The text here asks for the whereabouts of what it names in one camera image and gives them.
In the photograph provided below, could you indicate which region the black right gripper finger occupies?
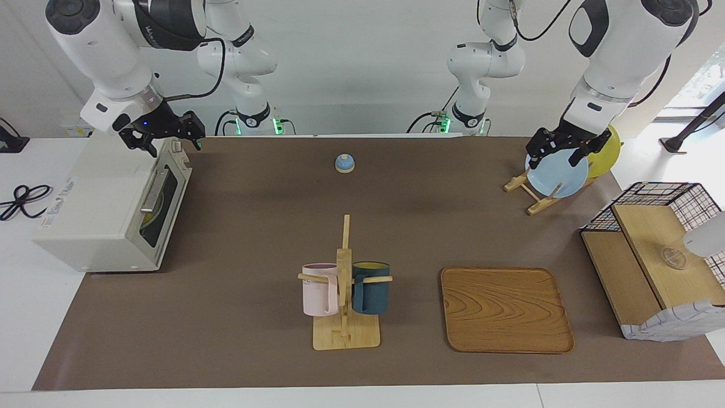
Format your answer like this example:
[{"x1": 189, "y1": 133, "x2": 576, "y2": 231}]
[
  {"x1": 131, "y1": 133, "x2": 159, "y2": 159},
  {"x1": 187, "y1": 113, "x2": 206, "y2": 151}
]

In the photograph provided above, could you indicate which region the pale green plate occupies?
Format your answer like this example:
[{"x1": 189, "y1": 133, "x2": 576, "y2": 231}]
[{"x1": 140, "y1": 192, "x2": 166, "y2": 228}]

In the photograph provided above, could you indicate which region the white toaster oven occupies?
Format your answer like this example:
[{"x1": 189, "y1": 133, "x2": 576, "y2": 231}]
[{"x1": 32, "y1": 126, "x2": 193, "y2": 273}]

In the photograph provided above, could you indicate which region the yellow plate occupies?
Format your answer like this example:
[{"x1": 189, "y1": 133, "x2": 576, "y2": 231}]
[{"x1": 586, "y1": 125, "x2": 621, "y2": 179}]

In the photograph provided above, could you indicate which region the light blue plate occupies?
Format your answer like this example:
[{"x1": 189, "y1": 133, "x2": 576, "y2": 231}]
[{"x1": 525, "y1": 148, "x2": 590, "y2": 198}]

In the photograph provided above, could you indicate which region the wooden plate rack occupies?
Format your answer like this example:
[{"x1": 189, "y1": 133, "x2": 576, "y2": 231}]
[{"x1": 504, "y1": 160, "x2": 595, "y2": 216}]

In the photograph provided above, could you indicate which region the wooden stepped shelf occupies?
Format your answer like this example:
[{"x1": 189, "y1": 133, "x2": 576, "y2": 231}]
[{"x1": 581, "y1": 203, "x2": 725, "y2": 335}]

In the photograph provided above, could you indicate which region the black stand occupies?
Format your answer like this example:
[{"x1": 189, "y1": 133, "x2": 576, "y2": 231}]
[{"x1": 660, "y1": 91, "x2": 725, "y2": 155}]

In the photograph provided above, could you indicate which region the black clamp base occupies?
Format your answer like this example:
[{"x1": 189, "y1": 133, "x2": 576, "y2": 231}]
[{"x1": 0, "y1": 118, "x2": 30, "y2": 154}]

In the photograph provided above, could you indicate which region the clear glass cup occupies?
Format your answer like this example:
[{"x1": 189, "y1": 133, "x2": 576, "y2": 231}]
[{"x1": 660, "y1": 248, "x2": 687, "y2": 270}]

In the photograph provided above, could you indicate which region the white rounded object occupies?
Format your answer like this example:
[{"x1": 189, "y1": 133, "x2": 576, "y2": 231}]
[{"x1": 683, "y1": 211, "x2": 725, "y2": 258}]

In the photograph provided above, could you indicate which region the wooden serving tray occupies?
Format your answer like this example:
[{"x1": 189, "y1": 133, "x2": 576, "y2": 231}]
[{"x1": 441, "y1": 267, "x2": 575, "y2": 354}]

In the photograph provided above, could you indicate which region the white checkered cloth liner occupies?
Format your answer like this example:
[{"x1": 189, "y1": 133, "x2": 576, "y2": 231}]
[{"x1": 620, "y1": 299, "x2": 725, "y2": 342}]

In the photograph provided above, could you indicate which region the pink mug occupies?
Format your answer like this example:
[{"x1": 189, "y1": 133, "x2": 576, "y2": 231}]
[{"x1": 301, "y1": 263, "x2": 340, "y2": 317}]

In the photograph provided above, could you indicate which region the dark teal mug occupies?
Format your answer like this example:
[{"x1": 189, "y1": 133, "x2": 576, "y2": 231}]
[{"x1": 351, "y1": 261, "x2": 391, "y2": 316}]

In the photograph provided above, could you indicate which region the brown table mat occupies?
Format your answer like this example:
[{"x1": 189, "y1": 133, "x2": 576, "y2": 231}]
[{"x1": 31, "y1": 136, "x2": 725, "y2": 392}]

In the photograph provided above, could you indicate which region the wooden mug tree stand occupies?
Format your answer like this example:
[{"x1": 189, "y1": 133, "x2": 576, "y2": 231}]
[{"x1": 298, "y1": 214, "x2": 393, "y2": 351}]

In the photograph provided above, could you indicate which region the black wire basket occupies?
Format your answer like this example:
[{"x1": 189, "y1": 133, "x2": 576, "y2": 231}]
[{"x1": 581, "y1": 182, "x2": 725, "y2": 284}]

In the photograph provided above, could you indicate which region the coiled black cable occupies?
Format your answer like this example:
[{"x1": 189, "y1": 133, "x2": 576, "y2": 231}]
[{"x1": 0, "y1": 184, "x2": 53, "y2": 222}]

